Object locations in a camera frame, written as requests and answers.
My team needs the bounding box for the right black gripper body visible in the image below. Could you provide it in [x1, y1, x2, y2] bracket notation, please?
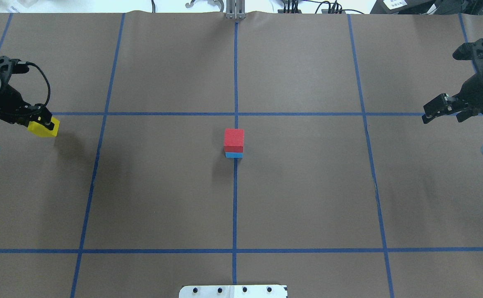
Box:
[454, 74, 483, 123]

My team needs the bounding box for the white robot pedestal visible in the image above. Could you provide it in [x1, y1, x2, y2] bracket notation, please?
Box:
[179, 284, 288, 298]

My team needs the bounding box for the red wooden block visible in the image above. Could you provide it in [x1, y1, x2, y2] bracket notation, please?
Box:
[223, 128, 245, 153]

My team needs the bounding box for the aluminium frame post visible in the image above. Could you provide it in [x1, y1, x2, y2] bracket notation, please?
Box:
[223, 0, 246, 20]

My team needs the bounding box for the yellow wooden block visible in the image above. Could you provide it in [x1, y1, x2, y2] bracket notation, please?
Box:
[27, 117, 60, 138]

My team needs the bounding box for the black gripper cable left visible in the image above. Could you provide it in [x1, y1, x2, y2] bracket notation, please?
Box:
[16, 61, 51, 109]

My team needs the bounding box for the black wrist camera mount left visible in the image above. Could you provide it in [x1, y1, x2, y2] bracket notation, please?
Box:
[0, 56, 29, 84]

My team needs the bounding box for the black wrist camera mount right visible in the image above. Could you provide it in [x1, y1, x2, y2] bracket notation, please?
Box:
[452, 39, 483, 73]

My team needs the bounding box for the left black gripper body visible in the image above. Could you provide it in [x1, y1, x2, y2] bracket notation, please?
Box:
[0, 85, 51, 127]

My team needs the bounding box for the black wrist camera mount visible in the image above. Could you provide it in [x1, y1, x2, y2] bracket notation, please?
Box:
[452, 39, 483, 73]
[0, 56, 29, 84]

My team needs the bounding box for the blue wooden block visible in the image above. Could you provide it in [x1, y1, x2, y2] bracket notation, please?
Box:
[225, 151, 244, 159]

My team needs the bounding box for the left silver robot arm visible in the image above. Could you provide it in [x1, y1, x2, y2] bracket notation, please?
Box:
[0, 56, 60, 137]

